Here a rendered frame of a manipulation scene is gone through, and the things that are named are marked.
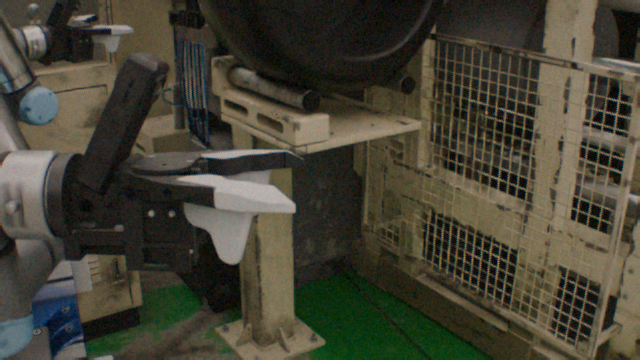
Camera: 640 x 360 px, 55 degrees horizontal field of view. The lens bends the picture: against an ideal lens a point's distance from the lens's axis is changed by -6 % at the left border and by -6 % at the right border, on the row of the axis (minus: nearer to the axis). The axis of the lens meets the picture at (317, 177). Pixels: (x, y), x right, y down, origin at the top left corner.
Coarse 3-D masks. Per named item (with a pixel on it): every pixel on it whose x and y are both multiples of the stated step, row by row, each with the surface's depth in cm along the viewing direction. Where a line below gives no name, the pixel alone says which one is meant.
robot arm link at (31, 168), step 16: (16, 160) 49; (32, 160) 49; (48, 160) 50; (0, 176) 48; (16, 176) 48; (32, 176) 48; (0, 192) 48; (16, 192) 48; (32, 192) 48; (0, 208) 48; (16, 208) 48; (32, 208) 48; (16, 224) 49; (32, 224) 49; (48, 224) 49
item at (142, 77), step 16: (128, 64) 47; (144, 64) 47; (160, 64) 49; (128, 80) 47; (144, 80) 47; (160, 80) 49; (112, 96) 48; (128, 96) 48; (144, 96) 48; (112, 112) 48; (128, 112) 48; (144, 112) 51; (96, 128) 48; (112, 128) 48; (128, 128) 48; (96, 144) 48; (112, 144) 48; (128, 144) 51; (96, 160) 49; (112, 160) 49; (80, 176) 49; (96, 176) 49; (112, 176) 51
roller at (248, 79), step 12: (240, 72) 159; (252, 72) 157; (240, 84) 160; (252, 84) 154; (264, 84) 150; (276, 84) 146; (288, 84) 144; (276, 96) 146; (288, 96) 141; (300, 96) 138; (312, 96) 137; (312, 108) 138
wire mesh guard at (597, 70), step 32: (480, 64) 157; (576, 64) 133; (384, 96) 191; (544, 128) 145; (448, 160) 174; (480, 160) 164; (512, 160) 155; (384, 192) 200; (448, 192) 177; (512, 224) 159; (576, 224) 143; (448, 256) 182; (544, 256) 153; (608, 256) 136; (608, 288) 138; (512, 320) 164; (576, 352) 148
